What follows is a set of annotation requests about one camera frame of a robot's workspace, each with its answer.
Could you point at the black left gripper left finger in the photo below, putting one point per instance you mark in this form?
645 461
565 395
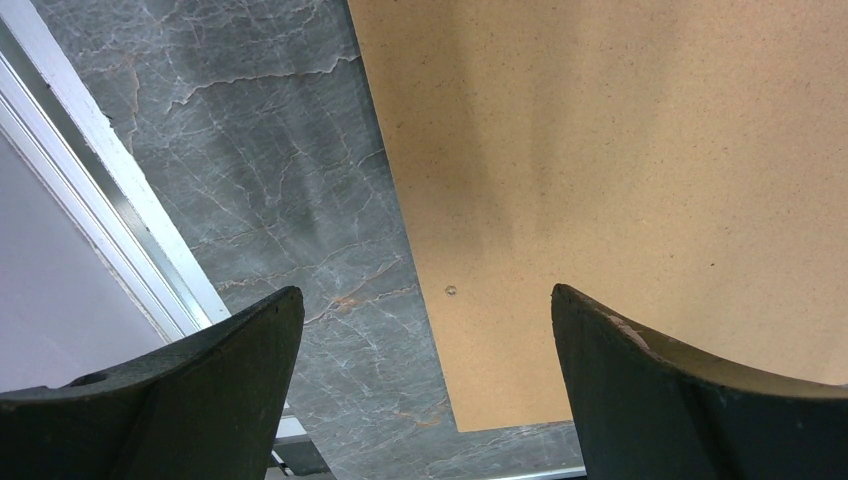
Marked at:
204 407

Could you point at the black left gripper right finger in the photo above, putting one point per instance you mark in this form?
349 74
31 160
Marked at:
648 406

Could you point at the brown fibreboard backing board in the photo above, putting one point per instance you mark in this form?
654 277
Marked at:
682 162

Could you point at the aluminium rail frame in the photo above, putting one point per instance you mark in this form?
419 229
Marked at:
228 149

